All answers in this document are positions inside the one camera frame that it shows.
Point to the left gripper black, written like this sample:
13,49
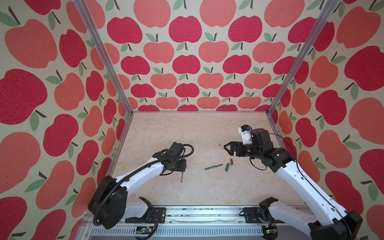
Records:
180,164

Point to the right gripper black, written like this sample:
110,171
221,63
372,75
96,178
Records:
237,148

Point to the green pen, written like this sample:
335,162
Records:
213,167

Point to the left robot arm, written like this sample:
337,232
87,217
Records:
109,204

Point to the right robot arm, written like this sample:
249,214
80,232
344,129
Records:
328,221

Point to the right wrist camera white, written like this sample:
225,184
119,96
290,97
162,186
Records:
244,131

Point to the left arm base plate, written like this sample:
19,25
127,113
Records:
143,211

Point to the aluminium front rail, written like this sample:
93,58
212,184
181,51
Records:
195,223

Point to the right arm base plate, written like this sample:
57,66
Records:
260,214

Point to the right aluminium frame post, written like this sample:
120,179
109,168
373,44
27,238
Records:
319,24

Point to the aluminium frame post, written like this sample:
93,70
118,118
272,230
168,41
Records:
319,24
103,53

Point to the left aluminium frame post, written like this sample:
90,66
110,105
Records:
103,53

